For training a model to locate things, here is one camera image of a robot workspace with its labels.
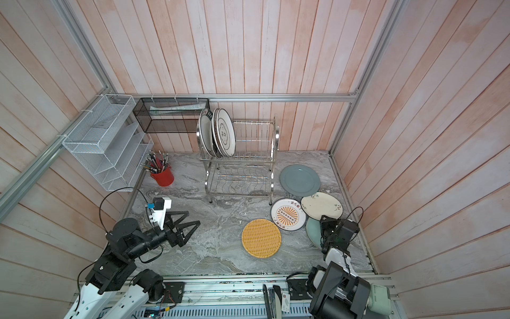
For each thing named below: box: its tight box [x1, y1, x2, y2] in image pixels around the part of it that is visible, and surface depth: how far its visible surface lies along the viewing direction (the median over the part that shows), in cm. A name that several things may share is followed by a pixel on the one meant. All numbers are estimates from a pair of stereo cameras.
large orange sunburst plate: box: [211, 108, 225, 158], surface depth 71 cm
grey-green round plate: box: [279, 164, 321, 197], surface depth 110 cm
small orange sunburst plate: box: [270, 197, 307, 232], surface depth 95 cm
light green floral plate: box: [305, 216, 322, 249], surface depth 90 cm
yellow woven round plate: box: [241, 218, 282, 259], surface depth 87 cm
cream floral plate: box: [300, 192, 344, 221], surface depth 98 cm
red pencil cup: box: [150, 164, 175, 187], surface depth 109 cm
